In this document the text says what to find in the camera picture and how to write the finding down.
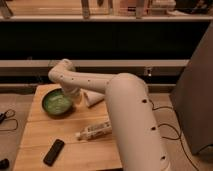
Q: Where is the clear plastic cup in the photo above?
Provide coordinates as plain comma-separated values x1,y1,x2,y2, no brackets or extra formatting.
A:
83,91,104,107

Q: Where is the black cable on left floor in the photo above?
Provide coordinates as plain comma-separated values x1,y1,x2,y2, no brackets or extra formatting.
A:
0,109,19,132

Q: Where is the white plastic bottle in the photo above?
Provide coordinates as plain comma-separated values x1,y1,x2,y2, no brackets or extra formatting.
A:
75,121,112,140

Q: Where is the green ceramic bowl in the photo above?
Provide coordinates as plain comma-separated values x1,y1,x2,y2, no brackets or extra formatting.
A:
42,88,73,116

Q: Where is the black cable on right floor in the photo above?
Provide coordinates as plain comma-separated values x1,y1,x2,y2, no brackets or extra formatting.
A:
148,98,200,171

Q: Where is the black cable on floor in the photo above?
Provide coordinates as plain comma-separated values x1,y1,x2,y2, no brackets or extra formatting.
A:
0,109,19,132
148,98,200,171

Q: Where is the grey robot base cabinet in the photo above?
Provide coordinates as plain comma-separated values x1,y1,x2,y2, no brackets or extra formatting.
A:
170,20,213,155

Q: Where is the black remote control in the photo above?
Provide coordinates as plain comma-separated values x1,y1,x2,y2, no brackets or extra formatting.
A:
43,139,65,166

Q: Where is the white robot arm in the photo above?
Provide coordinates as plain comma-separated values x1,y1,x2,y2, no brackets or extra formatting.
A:
48,59,172,171

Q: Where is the wooden table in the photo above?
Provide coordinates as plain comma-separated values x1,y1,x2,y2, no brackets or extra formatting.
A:
13,84,123,171

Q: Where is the black object at bottom left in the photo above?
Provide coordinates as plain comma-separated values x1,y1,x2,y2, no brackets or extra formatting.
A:
0,158,10,170

